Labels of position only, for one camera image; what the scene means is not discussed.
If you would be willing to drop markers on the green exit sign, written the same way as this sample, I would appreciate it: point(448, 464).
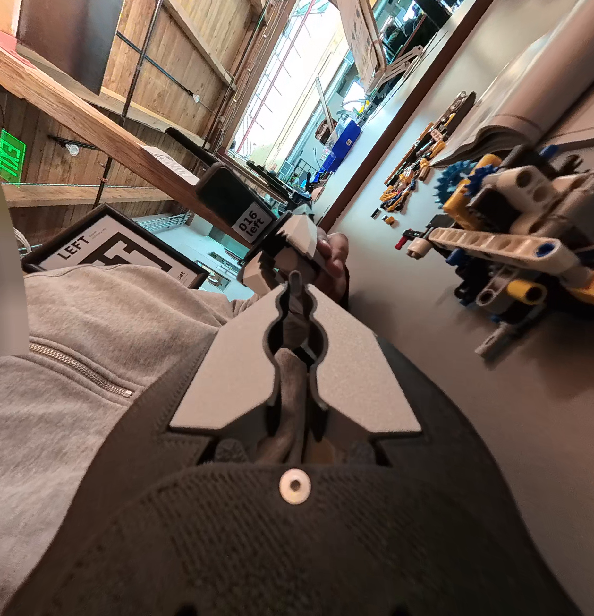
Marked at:
point(11, 156)

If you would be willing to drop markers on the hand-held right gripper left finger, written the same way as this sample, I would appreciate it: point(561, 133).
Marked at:
point(225, 380)

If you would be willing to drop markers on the pile of lego pieces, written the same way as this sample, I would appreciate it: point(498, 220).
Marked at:
point(412, 173)

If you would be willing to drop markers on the partly built lego model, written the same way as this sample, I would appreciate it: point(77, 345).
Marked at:
point(494, 240)

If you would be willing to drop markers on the small blue storage bin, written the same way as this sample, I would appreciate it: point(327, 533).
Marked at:
point(345, 137)

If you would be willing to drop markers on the black framed tag sign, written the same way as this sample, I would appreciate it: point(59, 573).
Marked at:
point(85, 245)

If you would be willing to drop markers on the printed cardboard box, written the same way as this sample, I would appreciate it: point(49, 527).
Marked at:
point(362, 38)

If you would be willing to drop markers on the person's left hand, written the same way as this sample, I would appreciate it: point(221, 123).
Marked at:
point(336, 260)

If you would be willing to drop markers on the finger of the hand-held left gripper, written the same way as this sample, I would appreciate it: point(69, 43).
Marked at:
point(256, 276)
point(304, 236)

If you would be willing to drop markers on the black metal frame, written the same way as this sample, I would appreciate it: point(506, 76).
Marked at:
point(186, 139)

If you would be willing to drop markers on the wooden stand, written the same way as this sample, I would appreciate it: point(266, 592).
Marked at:
point(398, 65)

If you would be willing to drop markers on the dark hanging panel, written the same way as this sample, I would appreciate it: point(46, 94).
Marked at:
point(71, 43)

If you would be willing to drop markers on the white paper sheet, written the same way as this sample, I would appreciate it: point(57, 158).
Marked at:
point(172, 163)

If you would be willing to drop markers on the lego instruction booklet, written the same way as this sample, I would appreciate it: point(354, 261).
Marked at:
point(542, 86)

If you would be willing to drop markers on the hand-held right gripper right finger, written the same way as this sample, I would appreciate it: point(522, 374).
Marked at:
point(369, 380)

